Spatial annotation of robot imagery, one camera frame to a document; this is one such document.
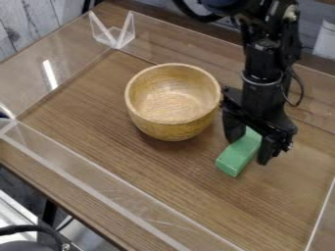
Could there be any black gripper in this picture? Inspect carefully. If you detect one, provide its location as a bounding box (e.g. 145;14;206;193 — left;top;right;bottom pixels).
222;71;298;166

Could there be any green rectangular block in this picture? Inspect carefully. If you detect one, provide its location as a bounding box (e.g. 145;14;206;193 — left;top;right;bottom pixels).
215;127;262;177

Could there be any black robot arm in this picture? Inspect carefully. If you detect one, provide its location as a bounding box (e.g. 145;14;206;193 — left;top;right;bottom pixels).
201;0;302;165

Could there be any brown wooden bowl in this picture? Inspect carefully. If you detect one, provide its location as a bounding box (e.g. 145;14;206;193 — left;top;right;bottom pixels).
125;63;222;141

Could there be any white cylindrical container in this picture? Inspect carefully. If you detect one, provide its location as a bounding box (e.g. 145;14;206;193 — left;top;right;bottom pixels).
313;19;335;60

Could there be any black table leg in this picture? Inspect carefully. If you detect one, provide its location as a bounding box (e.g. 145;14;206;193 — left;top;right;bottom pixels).
42;200;58;226

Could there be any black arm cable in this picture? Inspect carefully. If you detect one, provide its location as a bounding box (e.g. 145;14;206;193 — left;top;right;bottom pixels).
281;65;305;108

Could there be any clear acrylic tray wall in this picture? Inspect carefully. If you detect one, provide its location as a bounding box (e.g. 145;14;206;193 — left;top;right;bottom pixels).
0;5;335;251

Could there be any clear acrylic corner bracket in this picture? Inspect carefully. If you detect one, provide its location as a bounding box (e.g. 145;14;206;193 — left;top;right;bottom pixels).
90;11;137;50

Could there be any black cable loop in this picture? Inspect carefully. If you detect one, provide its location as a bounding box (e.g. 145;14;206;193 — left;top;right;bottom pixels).
0;225;64;251

